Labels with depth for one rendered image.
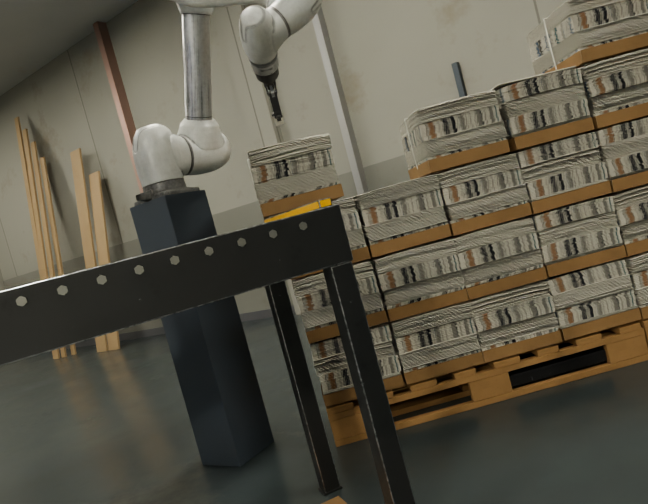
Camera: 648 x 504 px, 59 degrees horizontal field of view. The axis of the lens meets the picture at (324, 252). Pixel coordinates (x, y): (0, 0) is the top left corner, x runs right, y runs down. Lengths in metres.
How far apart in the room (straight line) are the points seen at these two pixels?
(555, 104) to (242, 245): 1.39
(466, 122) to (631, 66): 0.60
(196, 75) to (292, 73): 2.90
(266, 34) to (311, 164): 0.48
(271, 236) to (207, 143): 1.18
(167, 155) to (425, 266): 1.00
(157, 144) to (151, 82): 4.15
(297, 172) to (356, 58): 2.90
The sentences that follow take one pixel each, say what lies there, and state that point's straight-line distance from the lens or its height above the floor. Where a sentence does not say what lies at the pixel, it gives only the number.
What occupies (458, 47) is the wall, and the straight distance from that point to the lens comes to 4.46.
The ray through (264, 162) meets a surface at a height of 1.01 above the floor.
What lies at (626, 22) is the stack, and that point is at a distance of 2.38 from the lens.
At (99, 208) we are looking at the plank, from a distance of 6.80.
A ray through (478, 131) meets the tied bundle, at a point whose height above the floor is 0.93.
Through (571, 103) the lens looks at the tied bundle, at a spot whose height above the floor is 0.94.
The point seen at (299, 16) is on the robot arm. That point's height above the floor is 1.37.
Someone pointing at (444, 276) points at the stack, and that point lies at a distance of 2.04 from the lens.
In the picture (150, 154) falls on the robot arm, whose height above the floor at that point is 1.16.
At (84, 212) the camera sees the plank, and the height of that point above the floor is 1.54.
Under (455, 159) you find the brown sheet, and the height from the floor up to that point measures 0.86.
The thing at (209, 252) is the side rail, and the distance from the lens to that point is 1.10.
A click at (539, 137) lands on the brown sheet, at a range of 2.15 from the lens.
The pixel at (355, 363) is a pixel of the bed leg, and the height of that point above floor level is 0.47.
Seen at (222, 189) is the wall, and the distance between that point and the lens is 5.69.
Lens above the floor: 0.78
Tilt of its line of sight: 3 degrees down
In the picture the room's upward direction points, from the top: 15 degrees counter-clockwise
